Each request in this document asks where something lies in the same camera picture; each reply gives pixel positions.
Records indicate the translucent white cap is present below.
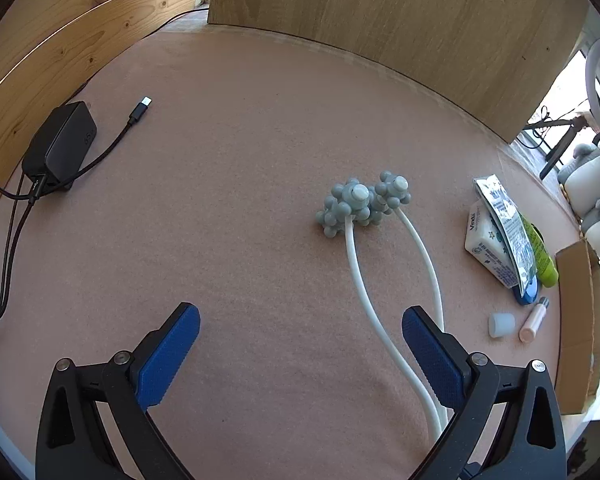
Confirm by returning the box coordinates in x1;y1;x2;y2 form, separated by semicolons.
488;312;516;339

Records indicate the white grey ball massager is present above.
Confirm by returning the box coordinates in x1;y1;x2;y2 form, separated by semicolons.
315;170;455;448

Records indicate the blue round case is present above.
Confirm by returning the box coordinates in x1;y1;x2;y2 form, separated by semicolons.
512;276;540;306

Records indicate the cardboard box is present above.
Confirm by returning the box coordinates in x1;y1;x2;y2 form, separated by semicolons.
555;240;600;415

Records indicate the green tube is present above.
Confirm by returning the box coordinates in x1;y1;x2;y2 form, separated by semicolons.
520;216;559;288

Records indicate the silver foil sachet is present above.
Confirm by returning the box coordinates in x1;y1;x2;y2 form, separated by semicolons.
474;174;536;292

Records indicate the white tissue pack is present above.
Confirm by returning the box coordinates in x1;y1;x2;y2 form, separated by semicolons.
464;200;518;289

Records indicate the large penguin plush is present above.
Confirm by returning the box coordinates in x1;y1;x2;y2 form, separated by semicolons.
558;140;600;217

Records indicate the black power adapter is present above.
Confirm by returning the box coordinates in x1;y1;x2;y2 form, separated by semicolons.
21;101;97;194

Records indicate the black tripod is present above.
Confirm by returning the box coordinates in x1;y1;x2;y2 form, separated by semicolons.
522;114;588;181

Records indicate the light wood board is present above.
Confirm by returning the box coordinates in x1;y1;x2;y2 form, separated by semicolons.
209;0;590;141

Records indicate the wooden headboard panel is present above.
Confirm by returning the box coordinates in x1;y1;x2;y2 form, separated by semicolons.
0;0;195;185

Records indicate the black USB-C cable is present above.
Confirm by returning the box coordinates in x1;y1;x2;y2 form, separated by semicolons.
44;95;154;194

